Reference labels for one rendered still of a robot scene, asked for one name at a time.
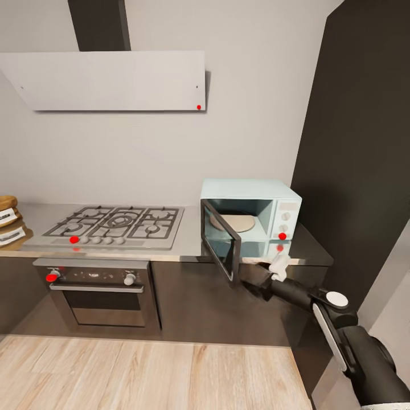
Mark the microwave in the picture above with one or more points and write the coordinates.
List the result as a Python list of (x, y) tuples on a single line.
[(235, 209)]

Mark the fridge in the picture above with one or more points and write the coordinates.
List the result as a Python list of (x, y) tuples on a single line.
[(353, 174)]

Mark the range hood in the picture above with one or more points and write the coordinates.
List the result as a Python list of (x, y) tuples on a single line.
[(106, 74)]

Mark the popcorn bag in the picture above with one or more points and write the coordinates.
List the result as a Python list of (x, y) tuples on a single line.
[(9, 213)]

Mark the burner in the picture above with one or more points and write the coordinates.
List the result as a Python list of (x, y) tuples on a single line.
[(116, 226)]

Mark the oven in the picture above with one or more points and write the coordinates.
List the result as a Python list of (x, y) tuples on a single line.
[(102, 296)]

